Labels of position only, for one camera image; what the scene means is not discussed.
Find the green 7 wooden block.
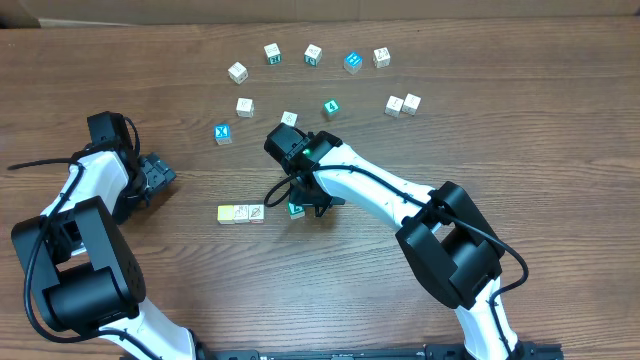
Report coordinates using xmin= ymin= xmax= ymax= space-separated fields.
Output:
xmin=288 ymin=203 xmax=305 ymax=220

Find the red Y wooden block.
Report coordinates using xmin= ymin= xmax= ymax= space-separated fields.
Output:
xmin=248 ymin=204 xmax=265 ymax=223

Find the green-edged picture wooden block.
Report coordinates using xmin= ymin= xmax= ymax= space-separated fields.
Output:
xmin=233 ymin=204 xmax=250 ymax=224

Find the blue D wooden block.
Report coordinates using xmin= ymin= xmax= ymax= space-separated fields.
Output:
xmin=281 ymin=111 xmax=298 ymax=127

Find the yellow-top wooden block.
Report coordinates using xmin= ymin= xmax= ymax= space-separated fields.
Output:
xmin=217 ymin=205 xmax=235 ymax=225

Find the yellow G wooden block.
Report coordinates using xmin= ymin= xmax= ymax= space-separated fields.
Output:
xmin=384 ymin=96 xmax=404 ymax=118

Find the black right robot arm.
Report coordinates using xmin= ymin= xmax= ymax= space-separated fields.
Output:
xmin=264 ymin=124 xmax=520 ymax=359

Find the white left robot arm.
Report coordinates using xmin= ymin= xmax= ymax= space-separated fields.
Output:
xmin=11 ymin=111 xmax=210 ymax=359

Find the blue X wooden block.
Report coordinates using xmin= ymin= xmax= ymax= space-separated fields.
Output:
xmin=214 ymin=124 xmax=232 ymax=145

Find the green 4 wooden block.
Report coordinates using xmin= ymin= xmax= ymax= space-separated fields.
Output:
xmin=323 ymin=99 xmax=341 ymax=118

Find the plain globe wooden block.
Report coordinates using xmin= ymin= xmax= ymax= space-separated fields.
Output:
xmin=236 ymin=97 xmax=255 ymax=118

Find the yellow-edged wooden block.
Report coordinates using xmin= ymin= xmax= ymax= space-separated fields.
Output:
xmin=228 ymin=62 xmax=248 ymax=85

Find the green J wooden block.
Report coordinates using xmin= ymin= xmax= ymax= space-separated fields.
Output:
xmin=304 ymin=44 xmax=322 ymax=67

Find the blue-top wooden block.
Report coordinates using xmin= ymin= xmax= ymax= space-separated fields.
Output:
xmin=343 ymin=52 xmax=363 ymax=75

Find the green K wooden block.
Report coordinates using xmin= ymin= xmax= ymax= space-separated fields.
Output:
xmin=264 ymin=43 xmax=282 ymax=65

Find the yellow anchor wooden block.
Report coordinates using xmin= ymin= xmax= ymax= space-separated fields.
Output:
xmin=401 ymin=93 xmax=421 ymax=116

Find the yellow O wooden block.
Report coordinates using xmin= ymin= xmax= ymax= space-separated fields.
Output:
xmin=373 ymin=47 xmax=391 ymax=68

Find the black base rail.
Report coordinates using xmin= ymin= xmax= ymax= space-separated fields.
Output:
xmin=206 ymin=342 xmax=564 ymax=360

